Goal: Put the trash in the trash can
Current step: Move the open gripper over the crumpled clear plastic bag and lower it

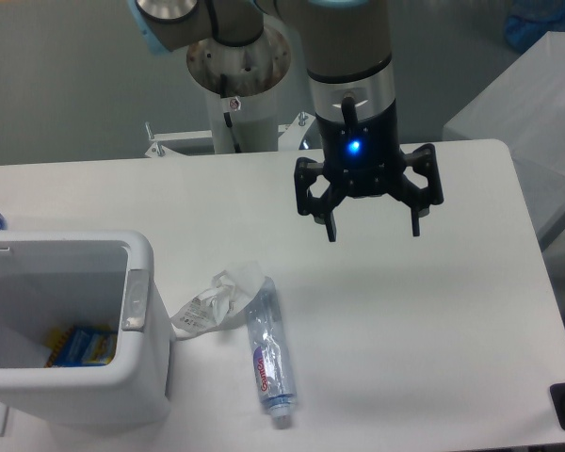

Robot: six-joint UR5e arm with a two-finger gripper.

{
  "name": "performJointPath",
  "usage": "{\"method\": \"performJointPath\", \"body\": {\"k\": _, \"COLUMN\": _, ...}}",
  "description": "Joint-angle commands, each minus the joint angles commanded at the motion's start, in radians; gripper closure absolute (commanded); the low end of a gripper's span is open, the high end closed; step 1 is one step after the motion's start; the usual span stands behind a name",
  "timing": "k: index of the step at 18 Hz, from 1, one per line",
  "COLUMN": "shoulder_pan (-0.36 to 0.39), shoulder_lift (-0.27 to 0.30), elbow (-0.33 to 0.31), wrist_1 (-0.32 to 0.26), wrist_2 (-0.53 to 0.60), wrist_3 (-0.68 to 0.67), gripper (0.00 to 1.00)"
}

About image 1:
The blue yellow snack wrapper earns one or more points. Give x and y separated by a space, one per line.
82 346

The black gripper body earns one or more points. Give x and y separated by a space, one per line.
362 156

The crushed clear plastic bottle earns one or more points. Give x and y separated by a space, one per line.
273 372

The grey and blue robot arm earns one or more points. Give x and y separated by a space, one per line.
346 44

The blue plastic bag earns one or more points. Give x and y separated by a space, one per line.
529 21

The clear plastic bag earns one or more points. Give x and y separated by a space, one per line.
230 292

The white mounting bracket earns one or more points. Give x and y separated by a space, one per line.
292 135
176 144

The white trash can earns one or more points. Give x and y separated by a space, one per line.
55 280

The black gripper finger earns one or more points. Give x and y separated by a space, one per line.
321 208
423 162

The white mounting bracket right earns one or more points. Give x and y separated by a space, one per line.
292 135

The white mounting bracket left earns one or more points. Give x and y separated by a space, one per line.
176 144

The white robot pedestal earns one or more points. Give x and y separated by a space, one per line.
239 84

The grey covered box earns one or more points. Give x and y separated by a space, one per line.
524 107

